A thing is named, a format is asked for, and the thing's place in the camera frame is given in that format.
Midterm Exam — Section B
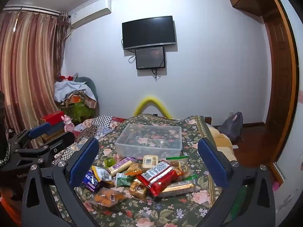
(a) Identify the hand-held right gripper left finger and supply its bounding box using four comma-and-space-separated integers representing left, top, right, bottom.
21, 137, 100, 227

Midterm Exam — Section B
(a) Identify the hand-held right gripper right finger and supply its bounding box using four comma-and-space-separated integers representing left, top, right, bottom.
198, 138, 277, 227

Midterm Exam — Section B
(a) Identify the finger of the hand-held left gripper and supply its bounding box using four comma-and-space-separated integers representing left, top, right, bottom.
14, 131, 76, 162
9, 122, 52, 147

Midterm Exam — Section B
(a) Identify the blue snack packet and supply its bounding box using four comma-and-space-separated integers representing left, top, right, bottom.
82, 170, 102, 193

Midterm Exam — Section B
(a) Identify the green seal cookie bag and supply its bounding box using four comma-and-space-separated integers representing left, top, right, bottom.
166, 155, 197, 182

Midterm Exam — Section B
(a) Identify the purple label bread pack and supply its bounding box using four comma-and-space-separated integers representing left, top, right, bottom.
108, 157, 134, 176

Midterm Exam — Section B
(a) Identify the orange ball snack bag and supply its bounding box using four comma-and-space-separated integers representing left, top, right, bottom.
84, 187, 128, 208

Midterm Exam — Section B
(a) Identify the red snack packet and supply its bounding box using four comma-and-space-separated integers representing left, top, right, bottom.
137, 161, 184, 197

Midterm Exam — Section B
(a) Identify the golden brown cake pack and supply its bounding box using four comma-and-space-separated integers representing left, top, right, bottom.
129, 179, 148, 199

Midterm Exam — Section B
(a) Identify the beige bun pack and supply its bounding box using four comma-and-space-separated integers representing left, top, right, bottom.
142, 154, 159, 170

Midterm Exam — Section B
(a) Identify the clear plastic storage box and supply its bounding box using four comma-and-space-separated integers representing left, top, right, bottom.
115, 124, 183, 158

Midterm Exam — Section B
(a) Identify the dark grey box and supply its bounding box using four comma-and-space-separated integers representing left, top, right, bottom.
41, 120, 66, 136

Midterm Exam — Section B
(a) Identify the red box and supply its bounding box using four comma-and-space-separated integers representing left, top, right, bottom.
40, 111, 65, 124

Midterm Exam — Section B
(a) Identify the pink plush toy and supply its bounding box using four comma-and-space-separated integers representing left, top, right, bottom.
63, 115, 75, 131

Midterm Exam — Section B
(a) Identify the yellow white snack packet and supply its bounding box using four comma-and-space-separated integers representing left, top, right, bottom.
91, 166, 114, 182

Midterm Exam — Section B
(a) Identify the orange plastic item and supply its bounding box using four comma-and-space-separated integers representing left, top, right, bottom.
0, 189, 22, 227

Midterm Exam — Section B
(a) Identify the checkered patchwork quilt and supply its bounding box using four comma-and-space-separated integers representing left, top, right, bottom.
52, 116, 126, 166

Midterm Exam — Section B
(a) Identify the long golden bar pack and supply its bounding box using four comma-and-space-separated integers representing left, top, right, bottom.
158, 180, 196, 197

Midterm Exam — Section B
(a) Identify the small green packet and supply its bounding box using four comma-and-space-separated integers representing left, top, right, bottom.
115, 172, 133, 187

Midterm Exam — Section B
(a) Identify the grey backpack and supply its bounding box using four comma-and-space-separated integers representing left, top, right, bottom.
218, 112, 244, 142

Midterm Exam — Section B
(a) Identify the pile of clothes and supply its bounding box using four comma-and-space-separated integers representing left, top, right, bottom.
54, 74, 98, 110

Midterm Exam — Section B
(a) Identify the small orange packet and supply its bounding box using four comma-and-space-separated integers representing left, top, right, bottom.
124, 163, 142, 176

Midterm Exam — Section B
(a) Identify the grey green chair back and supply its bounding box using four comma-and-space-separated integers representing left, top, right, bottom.
78, 77, 98, 101

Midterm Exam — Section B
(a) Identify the striped brown curtain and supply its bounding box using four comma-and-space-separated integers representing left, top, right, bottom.
0, 11, 69, 147

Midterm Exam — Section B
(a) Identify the yellow foam tube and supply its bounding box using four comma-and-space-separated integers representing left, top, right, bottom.
134, 96, 173, 119

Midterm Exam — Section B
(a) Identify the small black monitor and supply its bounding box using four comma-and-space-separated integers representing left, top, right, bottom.
135, 47, 166, 70

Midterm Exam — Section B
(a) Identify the white air conditioner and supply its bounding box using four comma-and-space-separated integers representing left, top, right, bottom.
69, 0, 112, 29

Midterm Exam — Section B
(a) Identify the white curtain rail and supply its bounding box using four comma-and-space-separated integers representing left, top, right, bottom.
2, 6, 61, 15

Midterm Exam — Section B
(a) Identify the black wall television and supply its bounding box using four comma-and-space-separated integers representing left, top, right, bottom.
122, 16, 176, 51

